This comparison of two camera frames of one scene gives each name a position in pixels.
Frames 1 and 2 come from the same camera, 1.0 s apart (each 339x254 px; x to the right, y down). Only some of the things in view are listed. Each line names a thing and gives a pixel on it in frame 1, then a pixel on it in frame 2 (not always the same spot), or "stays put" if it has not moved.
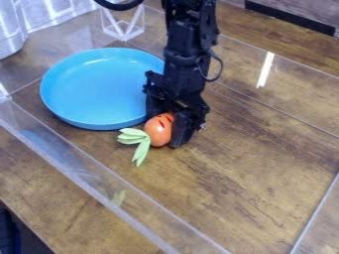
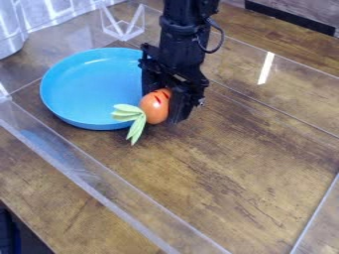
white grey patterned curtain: x=26 y=16 stays put
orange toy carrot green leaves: x=156 y=134 → x=153 y=104
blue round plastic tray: x=92 y=87 stays put
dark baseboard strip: x=288 y=16 stays put
